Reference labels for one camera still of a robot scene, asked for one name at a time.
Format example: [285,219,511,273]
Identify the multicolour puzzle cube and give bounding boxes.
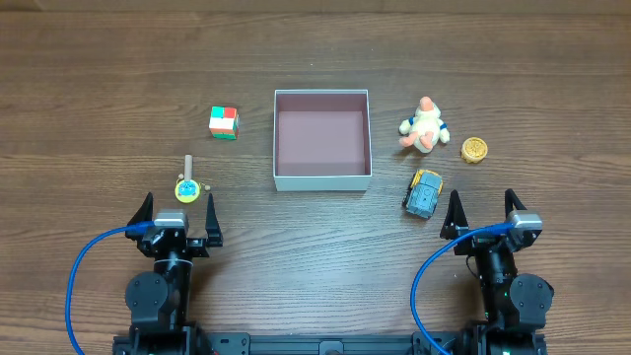
[208,106,240,140]

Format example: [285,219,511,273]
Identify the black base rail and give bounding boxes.
[111,331,548,355]

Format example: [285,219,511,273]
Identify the white box with maroon interior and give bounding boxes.
[272,89,373,191]

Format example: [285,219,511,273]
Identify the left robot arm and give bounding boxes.
[112,193,223,355]

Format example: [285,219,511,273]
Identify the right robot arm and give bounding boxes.
[441,189,554,355]

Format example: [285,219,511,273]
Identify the right blue cable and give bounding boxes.
[409,221,516,355]

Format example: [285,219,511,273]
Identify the yellow rattle drum toy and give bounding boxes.
[175,155,211,204]

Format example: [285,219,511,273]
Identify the yellow grey toy truck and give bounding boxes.
[402,169,444,219]

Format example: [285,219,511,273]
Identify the yellow plastic gear wheel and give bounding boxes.
[460,137,488,164]

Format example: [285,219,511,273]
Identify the cream plush duck toy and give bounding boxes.
[398,97,451,154]

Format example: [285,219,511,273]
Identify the left blue cable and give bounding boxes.
[65,220,155,355]

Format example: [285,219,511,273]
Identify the blue cable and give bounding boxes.
[409,221,516,355]
[65,220,155,355]

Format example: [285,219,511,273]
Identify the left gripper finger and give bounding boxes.
[205,193,223,247]
[124,192,154,241]

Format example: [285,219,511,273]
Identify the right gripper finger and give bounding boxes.
[440,189,468,240]
[505,188,526,216]

